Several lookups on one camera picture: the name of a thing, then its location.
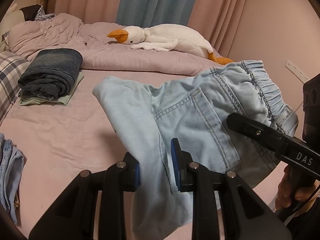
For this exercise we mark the beige pillow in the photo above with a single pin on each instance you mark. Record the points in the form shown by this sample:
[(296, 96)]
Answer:
[(12, 17)]

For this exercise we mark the person right hand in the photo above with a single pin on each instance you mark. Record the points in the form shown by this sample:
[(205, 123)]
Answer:
[(284, 199)]

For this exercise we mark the folded dark blue jeans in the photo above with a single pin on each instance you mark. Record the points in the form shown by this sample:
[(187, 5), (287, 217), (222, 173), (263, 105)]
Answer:
[(51, 75)]

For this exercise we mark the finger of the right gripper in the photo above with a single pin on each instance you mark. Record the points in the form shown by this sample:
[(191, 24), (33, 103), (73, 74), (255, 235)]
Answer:
[(267, 137)]

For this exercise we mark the pink duvet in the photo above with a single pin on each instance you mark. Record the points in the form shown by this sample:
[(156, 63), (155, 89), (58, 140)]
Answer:
[(27, 39)]

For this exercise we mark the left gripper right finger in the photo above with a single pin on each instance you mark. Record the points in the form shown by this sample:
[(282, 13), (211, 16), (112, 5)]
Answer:
[(244, 214)]

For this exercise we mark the plaid pillow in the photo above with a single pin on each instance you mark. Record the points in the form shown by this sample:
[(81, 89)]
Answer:
[(12, 68)]

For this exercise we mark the light blue strawberry pants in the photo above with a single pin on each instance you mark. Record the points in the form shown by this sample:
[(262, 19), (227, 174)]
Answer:
[(193, 110)]

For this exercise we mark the folded light denim pants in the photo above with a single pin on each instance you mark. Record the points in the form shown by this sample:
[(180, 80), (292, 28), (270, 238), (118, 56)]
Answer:
[(12, 163)]

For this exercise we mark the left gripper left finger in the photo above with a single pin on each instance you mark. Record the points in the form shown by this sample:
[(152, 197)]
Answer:
[(72, 214)]

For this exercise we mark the pink curtain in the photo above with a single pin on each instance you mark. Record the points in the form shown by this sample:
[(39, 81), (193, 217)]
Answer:
[(216, 20)]

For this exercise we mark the blue curtain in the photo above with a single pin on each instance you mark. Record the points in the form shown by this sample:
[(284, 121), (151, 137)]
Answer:
[(147, 13)]

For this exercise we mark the dark clothes at headboard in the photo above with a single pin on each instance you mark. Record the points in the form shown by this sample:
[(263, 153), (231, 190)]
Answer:
[(35, 13)]

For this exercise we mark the white goose plush toy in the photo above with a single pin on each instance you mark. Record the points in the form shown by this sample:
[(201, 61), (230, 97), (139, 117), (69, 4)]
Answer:
[(167, 37)]

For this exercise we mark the white wall power strip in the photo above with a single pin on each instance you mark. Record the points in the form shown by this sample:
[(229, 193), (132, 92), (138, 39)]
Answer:
[(296, 72)]

